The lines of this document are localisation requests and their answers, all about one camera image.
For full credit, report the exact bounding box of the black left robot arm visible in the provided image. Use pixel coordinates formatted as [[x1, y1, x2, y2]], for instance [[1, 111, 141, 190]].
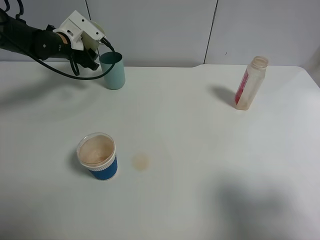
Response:
[[0, 0, 99, 76]]

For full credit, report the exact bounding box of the drink bottle with red label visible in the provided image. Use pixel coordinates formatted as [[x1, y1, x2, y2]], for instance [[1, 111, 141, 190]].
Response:
[[234, 56, 269, 111]]

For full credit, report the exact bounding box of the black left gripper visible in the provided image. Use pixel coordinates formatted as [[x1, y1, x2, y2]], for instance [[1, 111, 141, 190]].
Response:
[[32, 24, 99, 71]]

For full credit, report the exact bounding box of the blue sleeved clear cup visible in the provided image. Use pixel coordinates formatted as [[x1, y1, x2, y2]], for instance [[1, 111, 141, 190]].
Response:
[[76, 132, 118, 181]]

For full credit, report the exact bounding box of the black braided camera cable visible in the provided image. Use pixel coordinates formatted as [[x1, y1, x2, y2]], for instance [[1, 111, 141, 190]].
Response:
[[0, 37, 117, 81]]

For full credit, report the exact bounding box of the light green plastic cup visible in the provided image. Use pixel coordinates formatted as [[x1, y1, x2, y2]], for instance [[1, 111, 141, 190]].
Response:
[[81, 21, 106, 52]]

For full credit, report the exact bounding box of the brown drink spill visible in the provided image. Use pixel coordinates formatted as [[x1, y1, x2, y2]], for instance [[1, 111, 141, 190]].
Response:
[[132, 153, 150, 171]]

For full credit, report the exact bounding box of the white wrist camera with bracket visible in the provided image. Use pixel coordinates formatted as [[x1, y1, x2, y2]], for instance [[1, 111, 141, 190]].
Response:
[[53, 10, 106, 51]]

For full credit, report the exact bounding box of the teal plastic cup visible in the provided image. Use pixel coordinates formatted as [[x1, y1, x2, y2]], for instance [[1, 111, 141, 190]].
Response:
[[99, 52, 126, 90]]

